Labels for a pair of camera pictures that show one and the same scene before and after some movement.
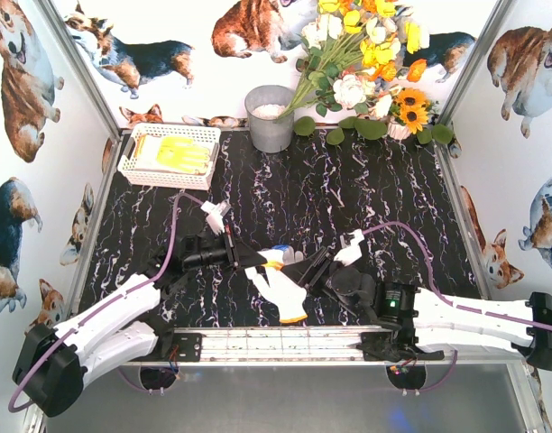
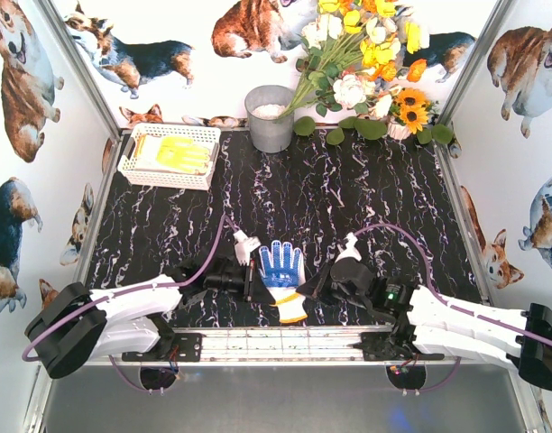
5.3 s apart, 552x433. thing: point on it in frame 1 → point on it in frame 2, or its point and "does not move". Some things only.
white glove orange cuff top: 287,296 does not move
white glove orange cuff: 170,153 does not move
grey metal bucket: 263,105 does not move
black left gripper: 232,251 → 248,280
